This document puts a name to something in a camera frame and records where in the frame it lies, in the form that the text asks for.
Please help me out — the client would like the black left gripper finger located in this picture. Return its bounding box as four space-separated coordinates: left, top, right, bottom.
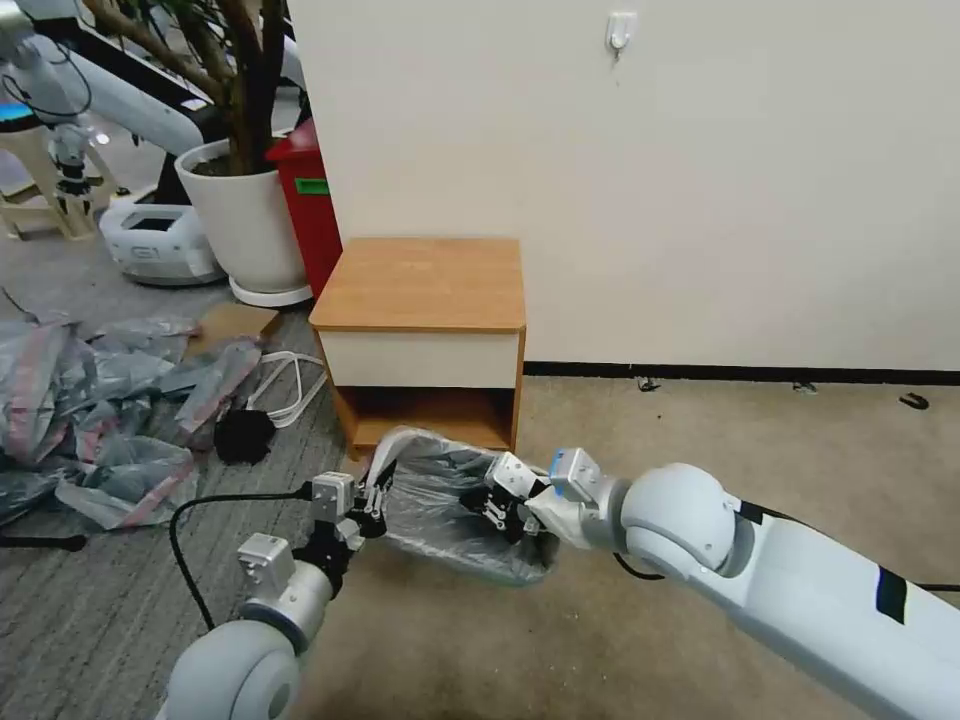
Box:
358 457 400 508
338 500 389 543

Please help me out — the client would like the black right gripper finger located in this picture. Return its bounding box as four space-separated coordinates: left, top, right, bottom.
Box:
458 485 513 528
496 512 544 547

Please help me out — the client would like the white plastic trash can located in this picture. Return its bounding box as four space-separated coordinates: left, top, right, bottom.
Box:
371 425 563 592

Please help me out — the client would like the clear plastic garbage bag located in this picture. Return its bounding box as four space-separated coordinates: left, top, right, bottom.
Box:
374 427 563 592

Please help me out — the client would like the black crumpled bag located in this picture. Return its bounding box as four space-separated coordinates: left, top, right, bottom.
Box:
214 409 274 466

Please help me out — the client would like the wooden nightstand with white drawer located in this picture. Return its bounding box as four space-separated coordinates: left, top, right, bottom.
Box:
308 237 527 461

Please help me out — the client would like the brown cardboard sheet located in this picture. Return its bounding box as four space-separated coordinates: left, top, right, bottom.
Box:
182 301 284 360

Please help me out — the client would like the red plastic bin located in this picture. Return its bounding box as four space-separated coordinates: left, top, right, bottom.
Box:
263 116 345 303

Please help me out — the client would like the pile of grey plastic bags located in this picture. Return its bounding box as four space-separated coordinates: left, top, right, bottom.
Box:
0 313 265 532

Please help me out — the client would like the black rod on floor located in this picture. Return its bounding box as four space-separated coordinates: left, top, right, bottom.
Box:
0 533 88 553

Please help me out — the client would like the white ceramic plant pot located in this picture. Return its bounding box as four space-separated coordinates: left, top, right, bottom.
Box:
173 137 314 307

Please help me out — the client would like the brown potted tree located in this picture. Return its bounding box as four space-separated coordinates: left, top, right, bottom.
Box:
80 0 298 177

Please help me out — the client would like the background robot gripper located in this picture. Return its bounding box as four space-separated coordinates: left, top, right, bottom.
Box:
47 122 101 220

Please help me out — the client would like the beige plastic stool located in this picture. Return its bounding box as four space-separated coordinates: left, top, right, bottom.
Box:
0 118 121 242

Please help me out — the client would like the black background desk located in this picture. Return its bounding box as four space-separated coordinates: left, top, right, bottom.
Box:
71 0 226 125

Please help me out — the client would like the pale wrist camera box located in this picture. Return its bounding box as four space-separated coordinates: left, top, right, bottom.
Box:
310 473 356 526
483 452 538 501

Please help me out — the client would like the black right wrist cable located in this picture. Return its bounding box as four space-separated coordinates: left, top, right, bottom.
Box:
610 550 664 583

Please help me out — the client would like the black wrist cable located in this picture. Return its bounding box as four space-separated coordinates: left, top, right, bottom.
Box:
169 484 315 633
610 550 664 583

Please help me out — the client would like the white flat cable loop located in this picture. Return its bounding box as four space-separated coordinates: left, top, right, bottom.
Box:
249 349 330 431

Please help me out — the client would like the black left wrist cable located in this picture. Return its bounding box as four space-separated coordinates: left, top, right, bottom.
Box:
169 484 315 633

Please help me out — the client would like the white wall hook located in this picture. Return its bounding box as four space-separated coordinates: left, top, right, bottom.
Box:
602 10 640 66

